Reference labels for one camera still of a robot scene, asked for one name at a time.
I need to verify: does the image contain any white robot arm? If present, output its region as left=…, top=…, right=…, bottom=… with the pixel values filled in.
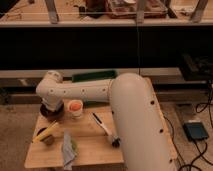
left=36, top=71, right=177, bottom=171

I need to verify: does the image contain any purple bowl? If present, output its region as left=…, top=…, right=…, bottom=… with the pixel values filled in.
left=40, top=104, right=64, bottom=122

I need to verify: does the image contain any green tray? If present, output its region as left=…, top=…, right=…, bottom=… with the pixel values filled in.
left=72, top=70, right=117, bottom=82

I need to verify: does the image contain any white cup with orange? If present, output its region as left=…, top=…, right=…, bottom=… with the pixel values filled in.
left=67, top=100, right=83, bottom=118

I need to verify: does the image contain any grey crumpled cloth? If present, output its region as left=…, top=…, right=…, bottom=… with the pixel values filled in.
left=61, top=131, right=77, bottom=171

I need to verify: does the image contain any black box on shelf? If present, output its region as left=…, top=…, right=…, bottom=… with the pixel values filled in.
left=179, top=54, right=213, bottom=81

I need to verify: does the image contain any dark blue foot pedal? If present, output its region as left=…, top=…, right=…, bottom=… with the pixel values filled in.
left=183, top=122, right=209, bottom=141

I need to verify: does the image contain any black floor cable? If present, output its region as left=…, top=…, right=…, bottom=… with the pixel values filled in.
left=163, top=79, right=213, bottom=171

